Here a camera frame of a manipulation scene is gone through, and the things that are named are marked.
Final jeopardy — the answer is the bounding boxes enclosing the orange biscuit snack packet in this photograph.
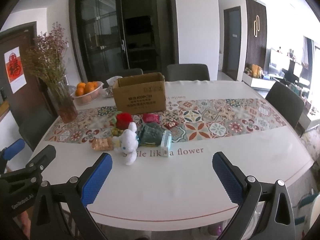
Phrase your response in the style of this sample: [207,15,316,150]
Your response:
[92,137,113,151]

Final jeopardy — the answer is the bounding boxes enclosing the white plush bunny toy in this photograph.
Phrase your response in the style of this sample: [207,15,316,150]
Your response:
[112,122,139,166]

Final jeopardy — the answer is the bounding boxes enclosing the green yellow small toy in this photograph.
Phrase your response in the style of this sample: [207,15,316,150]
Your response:
[111,127,123,137]

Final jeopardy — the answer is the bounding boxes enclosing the red fuzzy strawberry plush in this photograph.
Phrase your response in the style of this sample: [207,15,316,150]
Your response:
[116,112,133,130]

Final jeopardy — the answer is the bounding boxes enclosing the teal tissue pack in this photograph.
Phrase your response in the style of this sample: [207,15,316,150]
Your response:
[160,130,172,157]

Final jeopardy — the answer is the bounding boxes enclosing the dark green knitted cloth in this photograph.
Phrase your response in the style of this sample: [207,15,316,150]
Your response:
[138,122,164,147]

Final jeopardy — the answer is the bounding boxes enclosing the pink red snack packet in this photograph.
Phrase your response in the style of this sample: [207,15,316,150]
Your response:
[142,113,160,124]

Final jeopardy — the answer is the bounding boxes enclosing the red white snack bag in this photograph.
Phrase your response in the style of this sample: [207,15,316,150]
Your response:
[164,121,178,130]

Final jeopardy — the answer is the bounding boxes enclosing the patterned table runner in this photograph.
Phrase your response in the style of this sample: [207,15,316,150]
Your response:
[44,99,286,144]

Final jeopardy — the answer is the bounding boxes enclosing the white basket of oranges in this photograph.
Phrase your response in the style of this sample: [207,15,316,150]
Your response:
[71,81,104,106]

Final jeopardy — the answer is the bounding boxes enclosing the red fu character poster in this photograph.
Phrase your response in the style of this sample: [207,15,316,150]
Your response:
[4,47,27,94]

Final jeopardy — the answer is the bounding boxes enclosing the dark chair right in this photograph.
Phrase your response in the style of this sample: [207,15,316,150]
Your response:
[265,82,305,128]

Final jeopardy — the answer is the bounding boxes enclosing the dark chair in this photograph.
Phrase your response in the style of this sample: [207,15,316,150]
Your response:
[164,63,210,82]
[102,68,143,88]
[265,82,305,128]

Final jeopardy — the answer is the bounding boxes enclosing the floral tissue pouch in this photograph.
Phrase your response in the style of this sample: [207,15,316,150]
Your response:
[104,76,122,98]

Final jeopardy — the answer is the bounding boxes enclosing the white tv console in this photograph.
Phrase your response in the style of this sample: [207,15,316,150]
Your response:
[242,73,275,90]

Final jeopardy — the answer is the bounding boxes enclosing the brown cardboard box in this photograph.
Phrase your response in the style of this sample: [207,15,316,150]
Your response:
[113,73,166,115]

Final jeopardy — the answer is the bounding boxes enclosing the glass vase with dried flowers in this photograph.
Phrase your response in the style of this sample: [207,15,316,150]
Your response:
[23,22,78,124]

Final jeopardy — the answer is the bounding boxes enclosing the dark chair left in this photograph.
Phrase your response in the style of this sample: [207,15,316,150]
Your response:
[102,68,143,88]

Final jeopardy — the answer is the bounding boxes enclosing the dark chair middle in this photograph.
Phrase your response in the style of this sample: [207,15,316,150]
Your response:
[164,63,210,82]

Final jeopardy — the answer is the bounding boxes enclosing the black glass cabinet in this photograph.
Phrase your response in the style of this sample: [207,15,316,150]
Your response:
[68,0,178,81]

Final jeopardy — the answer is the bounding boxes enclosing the dark slatted wall panel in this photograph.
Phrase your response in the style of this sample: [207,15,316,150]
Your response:
[245,0,267,69]

